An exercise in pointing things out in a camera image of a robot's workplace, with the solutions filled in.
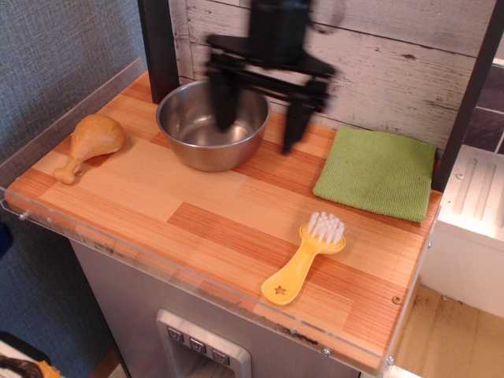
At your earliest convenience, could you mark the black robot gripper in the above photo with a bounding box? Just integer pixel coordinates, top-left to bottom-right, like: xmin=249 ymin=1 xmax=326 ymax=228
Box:
xmin=206 ymin=1 xmax=336 ymax=154

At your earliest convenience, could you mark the toy chicken drumstick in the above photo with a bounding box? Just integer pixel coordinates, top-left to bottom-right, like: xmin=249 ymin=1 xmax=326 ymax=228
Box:
xmin=53 ymin=114 xmax=126 ymax=184

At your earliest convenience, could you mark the green cloth towel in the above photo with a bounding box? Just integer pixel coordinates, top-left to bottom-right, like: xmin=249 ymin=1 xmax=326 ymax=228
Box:
xmin=313 ymin=127 xmax=436 ymax=223

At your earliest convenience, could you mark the stainless steel bowl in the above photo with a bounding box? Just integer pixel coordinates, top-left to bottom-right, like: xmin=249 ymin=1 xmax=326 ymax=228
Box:
xmin=156 ymin=80 xmax=272 ymax=172

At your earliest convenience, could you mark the yellow scrub brush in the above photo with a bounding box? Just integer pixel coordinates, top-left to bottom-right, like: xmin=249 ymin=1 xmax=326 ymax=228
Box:
xmin=261 ymin=212 xmax=347 ymax=306

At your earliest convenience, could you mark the grey toy fridge cabinet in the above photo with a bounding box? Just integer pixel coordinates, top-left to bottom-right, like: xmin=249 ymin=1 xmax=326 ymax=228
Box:
xmin=71 ymin=242 xmax=360 ymax=377

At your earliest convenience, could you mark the white toy sink unit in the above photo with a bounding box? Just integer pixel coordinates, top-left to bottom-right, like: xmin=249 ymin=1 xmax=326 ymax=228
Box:
xmin=420 ymin=146 xmax=503 ymax=317

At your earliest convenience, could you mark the clear acrylic left guard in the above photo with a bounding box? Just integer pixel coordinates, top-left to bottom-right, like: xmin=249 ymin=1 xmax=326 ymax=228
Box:
xmin=1 ymin=57 xmax=146 ymax=191

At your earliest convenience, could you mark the silver dispenser panel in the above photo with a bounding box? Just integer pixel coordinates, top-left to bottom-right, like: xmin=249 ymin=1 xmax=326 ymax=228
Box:
xmin=156 ymin=309 xmax=252 ymax=377

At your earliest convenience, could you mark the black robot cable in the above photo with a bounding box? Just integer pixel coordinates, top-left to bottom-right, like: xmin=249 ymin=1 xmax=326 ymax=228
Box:
xmin=309 ymin=0 xmax=347 ymax=35

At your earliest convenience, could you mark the dark left post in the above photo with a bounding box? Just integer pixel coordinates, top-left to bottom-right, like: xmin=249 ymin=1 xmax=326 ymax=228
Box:
xmin=138 ymin=0 xmax=180 ymax=104

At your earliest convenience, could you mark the dark post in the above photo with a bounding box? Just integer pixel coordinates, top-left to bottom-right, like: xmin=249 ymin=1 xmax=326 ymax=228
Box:
xmin=138 ymin=0 xmax=180 ymax=104
xmin=432 ymin=0 xmax=503 ymax=192

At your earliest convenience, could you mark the dark right post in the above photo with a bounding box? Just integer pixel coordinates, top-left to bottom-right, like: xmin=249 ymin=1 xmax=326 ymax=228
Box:
xmin=432 ymin=0 xmax=503 ymax=192

